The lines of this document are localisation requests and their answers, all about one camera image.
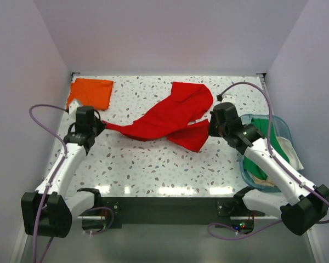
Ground red t shirt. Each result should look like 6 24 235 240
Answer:
105 82 213 153

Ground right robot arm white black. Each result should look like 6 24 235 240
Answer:
209 102 329 236

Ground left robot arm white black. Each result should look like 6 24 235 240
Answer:
21 106 105 238

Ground green t shirt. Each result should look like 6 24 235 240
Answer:
242 117 291 181

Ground folded orange t shirt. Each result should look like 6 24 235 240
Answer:
66 78 114 111

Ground clear blue plastic basket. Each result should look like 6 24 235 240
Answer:
239 114 294 192

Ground white t shirt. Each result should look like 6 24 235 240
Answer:
276 136 304 171

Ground beige t shirt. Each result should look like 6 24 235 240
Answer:
252 175 276 187

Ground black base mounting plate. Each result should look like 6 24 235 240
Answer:
81 196 260 238

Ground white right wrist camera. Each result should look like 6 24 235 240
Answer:
216 94 236 105

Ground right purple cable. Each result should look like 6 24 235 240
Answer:
207 81 329 241

